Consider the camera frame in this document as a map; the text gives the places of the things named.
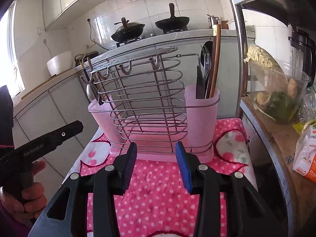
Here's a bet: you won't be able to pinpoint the brown wooden chopstick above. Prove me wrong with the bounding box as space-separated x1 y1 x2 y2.
209 24 221 98

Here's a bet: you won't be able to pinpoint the pink right utensil cup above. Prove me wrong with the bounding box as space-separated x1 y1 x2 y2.
184 85 220 153

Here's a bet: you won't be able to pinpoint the black plastic spoon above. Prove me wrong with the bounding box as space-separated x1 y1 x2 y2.
200 40 214 99

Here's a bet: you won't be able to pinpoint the pink drip tray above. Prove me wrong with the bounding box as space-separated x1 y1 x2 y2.
106 113 214 162

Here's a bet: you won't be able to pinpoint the person's left hand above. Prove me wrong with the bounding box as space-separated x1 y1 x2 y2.
1 168 47 225

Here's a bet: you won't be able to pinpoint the pink utensil cup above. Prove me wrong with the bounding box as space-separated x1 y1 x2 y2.
184 85 220 153
88 95 126 145

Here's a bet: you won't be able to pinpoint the wooden shelf board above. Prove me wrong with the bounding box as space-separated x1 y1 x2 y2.
239 97 315 236

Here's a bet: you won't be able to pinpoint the pink polka dot towel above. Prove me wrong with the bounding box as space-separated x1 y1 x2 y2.
63 117 259 237

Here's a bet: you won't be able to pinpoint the clear bowl with vegetables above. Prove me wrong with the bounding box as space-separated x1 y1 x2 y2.
244 44 310 125

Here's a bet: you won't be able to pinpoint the chrome vertical pole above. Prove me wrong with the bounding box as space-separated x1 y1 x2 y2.
229 0 248 118

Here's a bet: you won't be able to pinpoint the white wall cabinet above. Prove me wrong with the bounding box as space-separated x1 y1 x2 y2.
14 0 107 32

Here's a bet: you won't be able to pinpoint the grey kitchen counter cabinets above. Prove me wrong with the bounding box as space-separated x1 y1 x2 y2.
12 28 255 203

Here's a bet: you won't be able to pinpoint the chrome wire utensil rack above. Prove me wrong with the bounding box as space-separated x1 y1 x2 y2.
75 46 215 155

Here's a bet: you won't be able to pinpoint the right black wok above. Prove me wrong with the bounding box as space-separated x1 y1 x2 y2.
155 3 190 34

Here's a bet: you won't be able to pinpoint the purple sleeve forearm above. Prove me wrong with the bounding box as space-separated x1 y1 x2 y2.
0 204 31 237

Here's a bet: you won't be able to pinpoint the left black wok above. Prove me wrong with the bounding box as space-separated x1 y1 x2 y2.
111 17 145 43

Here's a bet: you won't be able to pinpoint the white orange carton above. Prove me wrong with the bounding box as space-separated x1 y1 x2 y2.
292 126 316 183

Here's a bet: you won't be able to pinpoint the pink left utensil cup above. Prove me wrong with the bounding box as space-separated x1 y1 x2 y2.
88 95 126 145

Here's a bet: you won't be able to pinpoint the black blender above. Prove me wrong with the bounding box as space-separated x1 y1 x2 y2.
288 29 315 87

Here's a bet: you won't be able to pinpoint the black wok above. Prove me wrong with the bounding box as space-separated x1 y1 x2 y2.
111 17 145 43
155 3 190 34

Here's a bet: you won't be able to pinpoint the clear plastic spoon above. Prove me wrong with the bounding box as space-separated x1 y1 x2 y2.
86 83 99 102

